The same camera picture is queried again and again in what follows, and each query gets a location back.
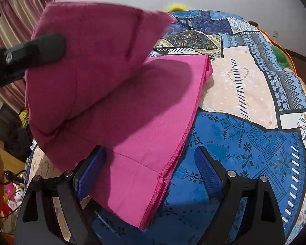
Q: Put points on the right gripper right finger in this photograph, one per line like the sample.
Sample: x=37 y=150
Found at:
x=261 y=221

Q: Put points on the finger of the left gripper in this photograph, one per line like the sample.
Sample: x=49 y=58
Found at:
x=15 y=60

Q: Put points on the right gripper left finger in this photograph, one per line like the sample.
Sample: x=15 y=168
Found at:
x=37 y=221

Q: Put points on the patchwork blue bedspread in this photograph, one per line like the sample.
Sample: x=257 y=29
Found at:
x=251 y=117

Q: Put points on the striped red curtain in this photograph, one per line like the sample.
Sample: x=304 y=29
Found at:
x=17 y=22

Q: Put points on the white wall socket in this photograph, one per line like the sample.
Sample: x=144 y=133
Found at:
x=275 y=33

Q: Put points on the pink pants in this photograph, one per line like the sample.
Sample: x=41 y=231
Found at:
x=107 y=90

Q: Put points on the yellow foam tube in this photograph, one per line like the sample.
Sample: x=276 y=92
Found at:
x=177 y=8

